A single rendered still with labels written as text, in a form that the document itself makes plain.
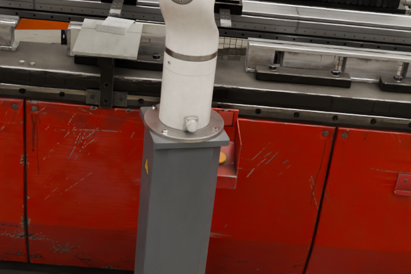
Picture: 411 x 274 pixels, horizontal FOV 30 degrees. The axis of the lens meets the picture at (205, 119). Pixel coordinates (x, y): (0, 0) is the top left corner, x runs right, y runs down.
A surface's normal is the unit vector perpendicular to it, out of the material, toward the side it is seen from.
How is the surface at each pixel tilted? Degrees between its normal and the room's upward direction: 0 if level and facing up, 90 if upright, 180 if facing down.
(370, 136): 90
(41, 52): 0
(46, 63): 0
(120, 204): 90
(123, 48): 0
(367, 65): 90
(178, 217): 90
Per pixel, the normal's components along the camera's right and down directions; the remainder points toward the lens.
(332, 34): 0.00, 0.46
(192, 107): 0.30, 0.47
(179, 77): -0.32, 0.41
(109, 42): 0.10, -0.88
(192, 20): -0.12, 0.90
